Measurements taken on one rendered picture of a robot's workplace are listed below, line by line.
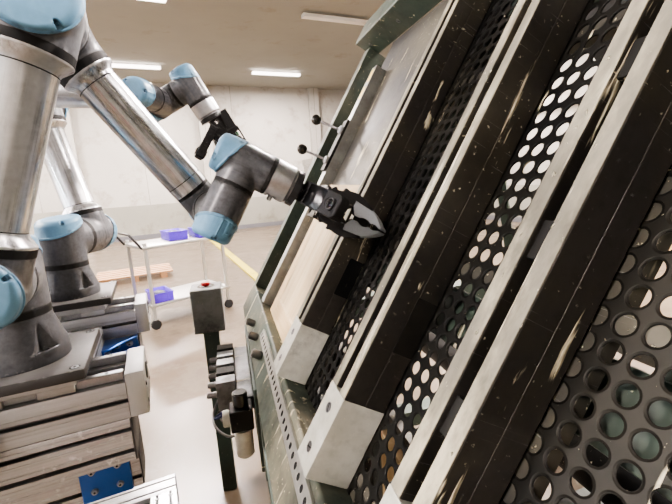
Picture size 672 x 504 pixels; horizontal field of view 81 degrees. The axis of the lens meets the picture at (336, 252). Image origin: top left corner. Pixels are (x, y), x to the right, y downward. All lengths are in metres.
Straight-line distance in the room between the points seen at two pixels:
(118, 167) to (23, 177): 11.09
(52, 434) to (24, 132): 0.52
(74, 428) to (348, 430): 0.52
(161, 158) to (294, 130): 11.76
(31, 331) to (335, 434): 0.56
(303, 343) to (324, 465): 0.32
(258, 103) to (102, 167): 4.47
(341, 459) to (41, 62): 0.70
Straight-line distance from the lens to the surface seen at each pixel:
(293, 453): 0.75
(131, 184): 11.78
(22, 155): 0.72
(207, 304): 1.66
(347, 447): 0.63
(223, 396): 1.28
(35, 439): 0.94
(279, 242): 1.69
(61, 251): 1.34
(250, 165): 0.74
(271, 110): 12.44
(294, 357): 0.90
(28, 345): 0.88
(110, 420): 0.92
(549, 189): 0.43
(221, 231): 0.73
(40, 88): 0.73
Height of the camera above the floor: 1.33
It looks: 11 degrees down
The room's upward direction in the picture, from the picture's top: 3 degrees counter-clockwise
